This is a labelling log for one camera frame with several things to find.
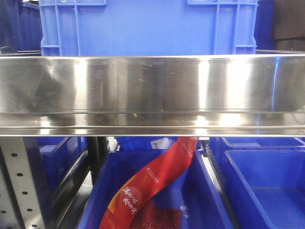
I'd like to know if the blue bin centre rear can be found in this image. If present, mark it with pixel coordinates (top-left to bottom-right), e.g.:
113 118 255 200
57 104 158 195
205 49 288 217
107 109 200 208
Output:
114 136 205 151

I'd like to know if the blue bin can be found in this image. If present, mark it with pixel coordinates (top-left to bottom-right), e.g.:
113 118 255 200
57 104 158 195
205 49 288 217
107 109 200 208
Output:
37 136 87 191
209 137 305 152
78 149 233 229
114 136 205 151
224 150 305 229

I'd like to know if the blue bin right rear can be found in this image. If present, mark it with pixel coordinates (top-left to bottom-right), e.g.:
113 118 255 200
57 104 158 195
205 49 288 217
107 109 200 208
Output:
209 137 305 152

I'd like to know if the blue bin centre lower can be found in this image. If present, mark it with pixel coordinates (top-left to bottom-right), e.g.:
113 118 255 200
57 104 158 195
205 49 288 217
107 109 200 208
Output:
78 149 233 229

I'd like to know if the blue bin left lower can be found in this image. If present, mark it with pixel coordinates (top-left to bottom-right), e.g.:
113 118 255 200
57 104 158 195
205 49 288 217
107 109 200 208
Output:
37 136 87 191

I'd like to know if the blue bin right lower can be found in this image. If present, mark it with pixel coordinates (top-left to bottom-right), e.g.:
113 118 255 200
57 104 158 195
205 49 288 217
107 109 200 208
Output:
224 150 305 229

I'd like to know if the red snack package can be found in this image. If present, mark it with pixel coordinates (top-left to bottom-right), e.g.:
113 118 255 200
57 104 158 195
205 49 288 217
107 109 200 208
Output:
99 137 198 229

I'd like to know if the large blue crate on shelf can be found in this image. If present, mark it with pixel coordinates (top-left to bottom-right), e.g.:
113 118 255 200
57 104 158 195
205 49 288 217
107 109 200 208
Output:
39 0 258 56

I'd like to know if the stainless steel shelf rail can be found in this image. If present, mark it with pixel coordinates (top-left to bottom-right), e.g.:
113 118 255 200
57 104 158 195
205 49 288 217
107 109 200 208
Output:
0 53 305 136

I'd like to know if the perforated steel shelf post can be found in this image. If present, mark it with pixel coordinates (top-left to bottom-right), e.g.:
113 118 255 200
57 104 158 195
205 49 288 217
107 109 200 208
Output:
0 137 45 229

